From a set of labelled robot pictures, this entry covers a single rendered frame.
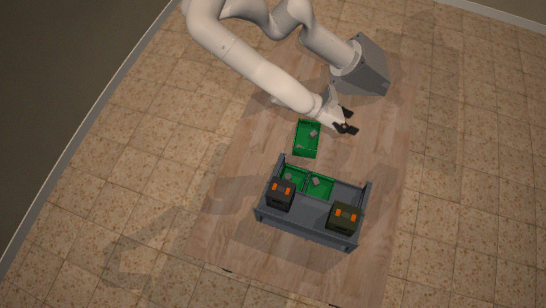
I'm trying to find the black tool case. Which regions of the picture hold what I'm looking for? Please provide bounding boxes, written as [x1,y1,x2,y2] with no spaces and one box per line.
[266,176,296,213]

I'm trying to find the dark olive tool case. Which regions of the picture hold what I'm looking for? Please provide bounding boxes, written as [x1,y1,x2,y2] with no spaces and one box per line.
[325,200,362,237]

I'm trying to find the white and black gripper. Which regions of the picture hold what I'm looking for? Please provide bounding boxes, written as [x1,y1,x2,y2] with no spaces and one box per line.
[314,99,359,136]

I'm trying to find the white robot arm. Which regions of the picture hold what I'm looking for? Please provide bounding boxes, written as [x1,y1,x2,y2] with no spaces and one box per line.
[181,0,362,118]

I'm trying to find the green open-front bin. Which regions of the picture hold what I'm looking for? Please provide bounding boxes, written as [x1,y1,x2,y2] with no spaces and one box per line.
[292,119,321,159]
[278,163,309,192]
[304,172,336,201]

